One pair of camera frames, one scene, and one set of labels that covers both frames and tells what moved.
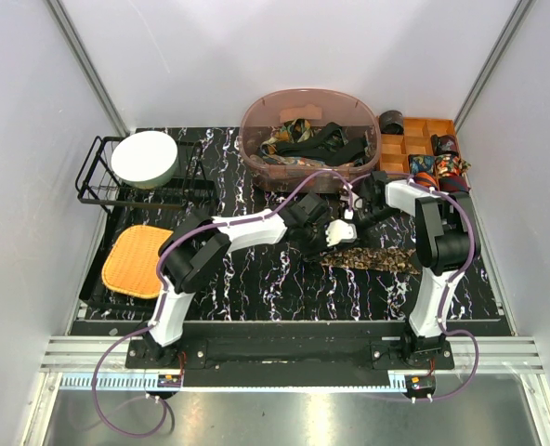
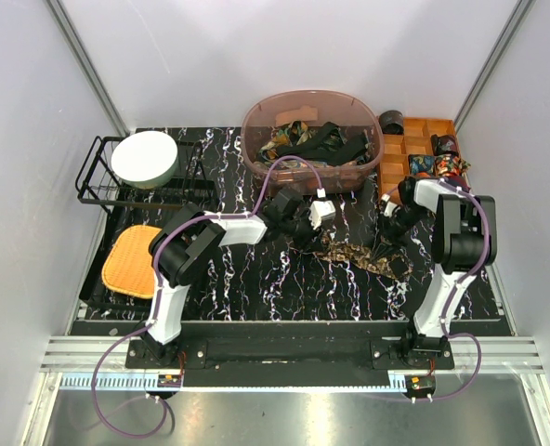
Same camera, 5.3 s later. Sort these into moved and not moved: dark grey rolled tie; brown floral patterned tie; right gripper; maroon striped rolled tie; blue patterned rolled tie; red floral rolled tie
Moved: right gripper; brown floral patterned tie
Not moved: dark grey rolled tie; red floral rolled tie; blue patterned rolled tie; maroon striped rolled tie
